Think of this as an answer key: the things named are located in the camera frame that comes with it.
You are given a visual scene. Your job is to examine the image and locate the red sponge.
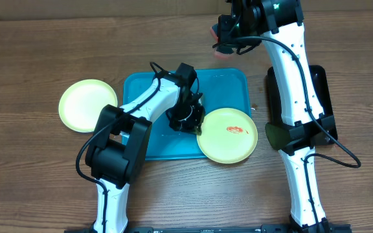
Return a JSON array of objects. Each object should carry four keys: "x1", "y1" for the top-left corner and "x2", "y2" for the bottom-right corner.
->
[{"x1": 210, "y1": 24, "x2": 234, "y2": 60}]

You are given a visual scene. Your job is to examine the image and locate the yellow plate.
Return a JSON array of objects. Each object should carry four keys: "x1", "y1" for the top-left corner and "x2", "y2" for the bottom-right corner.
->
[
  {"x1": 197, "y1": 108, "x2": 258, "y2": 164},
  {"x1": 58, "y1": 79, "x2": 118, "y2": 133}
]

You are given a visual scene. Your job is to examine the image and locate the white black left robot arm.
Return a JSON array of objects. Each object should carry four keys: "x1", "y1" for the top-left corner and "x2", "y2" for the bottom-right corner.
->
[{"x1": 77, "y1": 70, "x2": 205, "y2": 232}]

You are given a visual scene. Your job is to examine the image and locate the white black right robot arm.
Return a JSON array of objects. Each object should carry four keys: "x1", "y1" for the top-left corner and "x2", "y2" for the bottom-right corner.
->
[{"x1": 212, "y1": 0, "x2": 337, "y2": 232}]

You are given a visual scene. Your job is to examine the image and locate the black tray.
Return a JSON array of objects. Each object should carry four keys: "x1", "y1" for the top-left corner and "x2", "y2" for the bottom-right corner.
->
[{"x1": 266, "y1": 65, "x2": 337, "y2": 150}]

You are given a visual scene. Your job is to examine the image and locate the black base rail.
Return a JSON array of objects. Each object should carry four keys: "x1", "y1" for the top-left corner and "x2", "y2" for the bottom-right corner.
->
[{"x1": 64, "y1": 223, "x2": 352, "y2": 233}]

